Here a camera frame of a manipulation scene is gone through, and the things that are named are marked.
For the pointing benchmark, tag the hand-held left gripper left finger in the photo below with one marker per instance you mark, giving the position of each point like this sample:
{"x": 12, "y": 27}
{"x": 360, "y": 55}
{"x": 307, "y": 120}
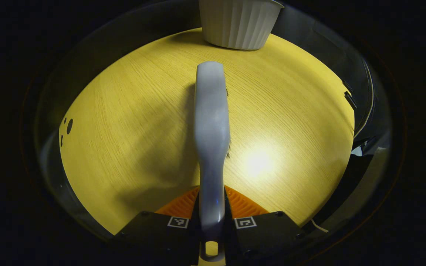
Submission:
{"x": 154, "y": 240}

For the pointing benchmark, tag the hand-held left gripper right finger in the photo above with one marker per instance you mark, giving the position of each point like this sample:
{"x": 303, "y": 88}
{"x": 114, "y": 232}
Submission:
{"x": 268, "y": 240}

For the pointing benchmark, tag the small grey broom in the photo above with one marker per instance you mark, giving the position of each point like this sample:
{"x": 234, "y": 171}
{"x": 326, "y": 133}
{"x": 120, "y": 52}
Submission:
{"x": 212, "y": 129}

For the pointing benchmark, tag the white ribbed garbage bin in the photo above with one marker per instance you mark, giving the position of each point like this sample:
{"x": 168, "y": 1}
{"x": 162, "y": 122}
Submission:
{"x": 239, "y": 24}

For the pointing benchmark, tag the wooden desktop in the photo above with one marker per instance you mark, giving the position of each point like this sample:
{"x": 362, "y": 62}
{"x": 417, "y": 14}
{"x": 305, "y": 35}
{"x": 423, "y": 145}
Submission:
{"x": 290, "y": 111}

